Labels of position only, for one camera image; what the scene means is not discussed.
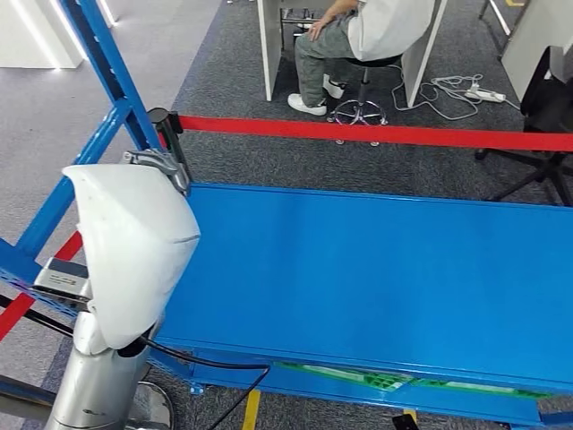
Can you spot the yellow floor tape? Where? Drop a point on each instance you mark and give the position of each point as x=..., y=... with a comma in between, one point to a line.
x=250, y=409

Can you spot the person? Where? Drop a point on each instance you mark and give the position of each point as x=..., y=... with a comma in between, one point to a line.
x=384, y=30

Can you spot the red barrier belt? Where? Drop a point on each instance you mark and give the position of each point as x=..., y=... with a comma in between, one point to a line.
x=67, y=248
x=358, y=132

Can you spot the white power strip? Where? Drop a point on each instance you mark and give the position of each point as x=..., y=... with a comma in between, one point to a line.
x=485, y=95

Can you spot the chrome dome base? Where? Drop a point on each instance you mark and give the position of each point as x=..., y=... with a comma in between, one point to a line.
x=157, y=409

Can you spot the black stanchion post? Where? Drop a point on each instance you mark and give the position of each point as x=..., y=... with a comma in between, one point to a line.
x=170, y=133

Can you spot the white plastic cover part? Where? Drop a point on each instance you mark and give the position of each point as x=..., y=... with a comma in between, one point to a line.
x=134, y=255

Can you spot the blue metal shelf rack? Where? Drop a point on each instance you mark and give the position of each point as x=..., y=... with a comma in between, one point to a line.
x=358, y=279

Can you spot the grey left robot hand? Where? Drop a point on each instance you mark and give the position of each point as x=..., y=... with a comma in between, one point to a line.
x=157, y=159

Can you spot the chrome swivel stool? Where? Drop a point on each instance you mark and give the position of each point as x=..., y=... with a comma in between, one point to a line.
x=360, y=110

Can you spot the black office chair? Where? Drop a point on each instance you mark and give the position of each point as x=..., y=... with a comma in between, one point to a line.
x=546, y=101

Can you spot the black robot foot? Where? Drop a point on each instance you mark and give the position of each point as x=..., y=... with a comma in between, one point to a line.
x=404, y=423

